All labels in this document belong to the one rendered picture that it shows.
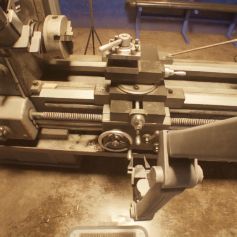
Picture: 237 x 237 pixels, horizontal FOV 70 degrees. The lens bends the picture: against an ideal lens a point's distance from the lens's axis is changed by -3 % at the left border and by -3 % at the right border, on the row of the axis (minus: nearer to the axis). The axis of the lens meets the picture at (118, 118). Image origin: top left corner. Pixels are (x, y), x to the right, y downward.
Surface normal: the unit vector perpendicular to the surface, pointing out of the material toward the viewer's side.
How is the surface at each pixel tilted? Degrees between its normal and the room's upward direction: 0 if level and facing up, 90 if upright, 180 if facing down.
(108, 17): 90
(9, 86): 90
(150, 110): 0
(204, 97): 36
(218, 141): 87
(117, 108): 0
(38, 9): 90
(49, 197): 0
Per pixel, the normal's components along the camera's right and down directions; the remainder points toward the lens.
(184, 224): 0.01, -0.66
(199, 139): -0.99, -0.07
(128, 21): -0.05, 0.75
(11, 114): -0.01, -0.17
